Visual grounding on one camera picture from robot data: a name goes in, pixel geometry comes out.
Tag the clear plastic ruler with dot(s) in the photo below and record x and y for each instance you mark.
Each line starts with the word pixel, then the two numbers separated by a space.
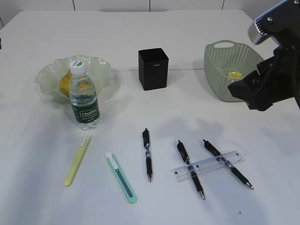
pixel 206 166

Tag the black pen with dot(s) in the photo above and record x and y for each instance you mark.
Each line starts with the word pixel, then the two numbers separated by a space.
pixel 146 144
pixel 227 164
pixel 181 149

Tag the clear water bottle green label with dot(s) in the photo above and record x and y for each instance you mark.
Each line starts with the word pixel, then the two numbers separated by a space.
pixel 83 97

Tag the green woven plastic basket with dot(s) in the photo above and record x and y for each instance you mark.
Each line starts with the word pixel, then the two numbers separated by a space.
pixel 224 56

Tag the teal utility knife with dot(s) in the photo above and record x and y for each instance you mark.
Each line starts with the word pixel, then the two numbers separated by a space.
pixel 121 177

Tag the yellow pear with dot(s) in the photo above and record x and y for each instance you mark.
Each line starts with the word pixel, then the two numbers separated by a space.
pixel 65 84

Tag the yellow-green utility knife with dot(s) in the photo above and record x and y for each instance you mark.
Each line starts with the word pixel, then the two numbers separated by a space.
pixel 76 162

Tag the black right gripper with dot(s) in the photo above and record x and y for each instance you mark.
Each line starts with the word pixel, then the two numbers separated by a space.
pixel 277 79

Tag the black pen right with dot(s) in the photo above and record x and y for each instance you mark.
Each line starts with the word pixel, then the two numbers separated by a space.
pixel 227 164

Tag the black pen left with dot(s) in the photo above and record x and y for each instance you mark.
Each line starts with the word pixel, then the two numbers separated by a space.
pixel 146 144

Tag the black square pen holder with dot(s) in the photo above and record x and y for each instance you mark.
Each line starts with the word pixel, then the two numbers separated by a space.
pixel 152 68

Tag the black pen middle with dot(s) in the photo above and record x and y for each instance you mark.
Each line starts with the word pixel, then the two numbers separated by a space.
pixel 181 149

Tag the translucent green wavy glass plate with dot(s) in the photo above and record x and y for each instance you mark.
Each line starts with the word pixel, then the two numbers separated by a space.
pixel 49 77

